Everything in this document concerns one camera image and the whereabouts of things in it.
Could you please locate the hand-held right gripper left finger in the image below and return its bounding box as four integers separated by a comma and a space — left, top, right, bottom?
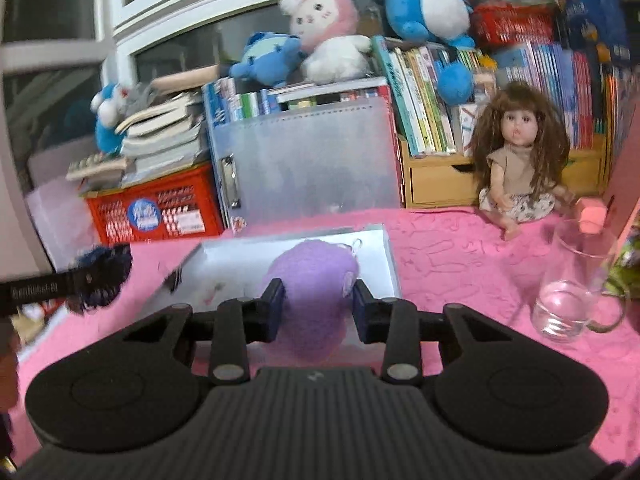
121, 278, 287, 386

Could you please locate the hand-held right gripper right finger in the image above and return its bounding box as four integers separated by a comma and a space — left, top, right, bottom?
352, 280, 506, 386

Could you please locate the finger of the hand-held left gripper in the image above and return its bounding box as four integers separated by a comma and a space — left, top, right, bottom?
61, 246, 133, 295

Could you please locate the blue patterned drawstring pouch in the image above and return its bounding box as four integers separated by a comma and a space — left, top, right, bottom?
66, 244, 134, 317

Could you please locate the purple fluffy plush keychain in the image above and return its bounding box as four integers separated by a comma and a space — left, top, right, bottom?
256, 240, 362, 362

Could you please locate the white shallow tray box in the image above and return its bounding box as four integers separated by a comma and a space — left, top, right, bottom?
137, 224, 404, 322

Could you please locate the red plastic crate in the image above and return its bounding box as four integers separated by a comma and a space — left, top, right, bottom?
82, 162, 225, 246

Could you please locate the pink embossed blanket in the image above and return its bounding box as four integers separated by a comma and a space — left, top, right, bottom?
9, 205, 640, 467

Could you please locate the translucent clipboard case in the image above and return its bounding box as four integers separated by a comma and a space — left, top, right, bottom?
204, 96, 406, 232

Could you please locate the wooden desktop drawer organizer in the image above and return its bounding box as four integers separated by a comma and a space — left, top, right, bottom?
397, 132, 614, 210

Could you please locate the stack of paperback books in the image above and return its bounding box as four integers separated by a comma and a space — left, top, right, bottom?
65, 67, 212, 192

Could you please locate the blue white cat plush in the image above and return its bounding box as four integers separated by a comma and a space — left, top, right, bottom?
90, 82, 134, 157

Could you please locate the clear glass mug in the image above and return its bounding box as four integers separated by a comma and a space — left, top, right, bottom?
531, 219, 629, 344

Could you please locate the row of blue spined books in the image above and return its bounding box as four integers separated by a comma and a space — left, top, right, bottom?
202, 76, 394, 127

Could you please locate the brown haired baby doll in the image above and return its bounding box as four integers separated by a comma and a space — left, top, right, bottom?
467, 81, 577, 242

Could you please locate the row of thin children's books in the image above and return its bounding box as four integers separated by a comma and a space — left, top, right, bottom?
372, 35, 497, 157

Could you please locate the small pink block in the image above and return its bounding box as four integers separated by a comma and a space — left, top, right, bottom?
575, 197, 607, 235

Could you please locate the blue alien plush toy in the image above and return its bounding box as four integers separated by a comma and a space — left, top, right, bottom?
229, 32, 306, 89

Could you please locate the green packet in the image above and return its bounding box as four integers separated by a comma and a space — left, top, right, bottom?
604, 230, 640, 302

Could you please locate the pink white rabbit plush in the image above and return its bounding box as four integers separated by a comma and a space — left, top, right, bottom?
279, 0, 374, 85

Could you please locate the pink wooden ramp toy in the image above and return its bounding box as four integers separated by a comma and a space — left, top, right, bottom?
602, 105, 640, 257

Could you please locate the row of colourful upright books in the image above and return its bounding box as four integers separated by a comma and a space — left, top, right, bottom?
492, 40, 632, 152

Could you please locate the large blue white plush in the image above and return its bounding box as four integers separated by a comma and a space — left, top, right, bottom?
372, 0, 478, 107

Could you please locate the blue printed bag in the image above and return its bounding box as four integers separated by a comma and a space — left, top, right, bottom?
555, 0, 632, 67

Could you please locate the white window frame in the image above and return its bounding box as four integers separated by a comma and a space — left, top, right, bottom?
0, 0, 568, 111

